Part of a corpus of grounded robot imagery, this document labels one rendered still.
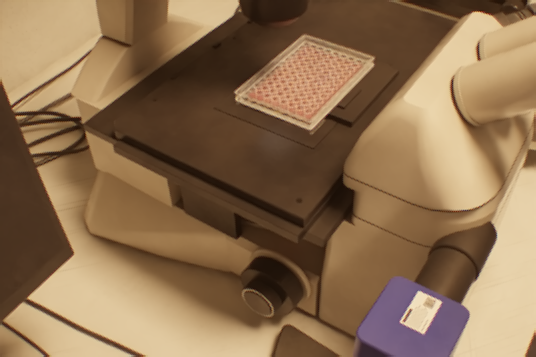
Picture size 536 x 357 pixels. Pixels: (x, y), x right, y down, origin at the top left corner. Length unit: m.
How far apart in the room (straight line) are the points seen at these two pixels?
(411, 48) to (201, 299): 0.36
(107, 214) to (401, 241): 0.38
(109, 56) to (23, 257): 0.29
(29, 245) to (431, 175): 0.30
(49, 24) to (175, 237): 0.53
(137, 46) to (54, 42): 0.43
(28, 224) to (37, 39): 0.64
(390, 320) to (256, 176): 0.17
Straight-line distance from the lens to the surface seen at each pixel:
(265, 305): 0.60
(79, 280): 0.73
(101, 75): 0.68
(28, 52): 1.07
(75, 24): 1.12
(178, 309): 0.67
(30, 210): 0.46
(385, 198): 0.47
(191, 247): 0.68
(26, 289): 0.49
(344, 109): 0.56
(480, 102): 0.44
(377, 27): 0.71
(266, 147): 0.53
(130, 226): 0.71
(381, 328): 0.41
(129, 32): 0.67
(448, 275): 0.45
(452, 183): 0.44
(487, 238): 0.49
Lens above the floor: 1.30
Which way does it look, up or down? 44 degrees down
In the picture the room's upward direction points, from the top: 2 degrees counter-clockwise
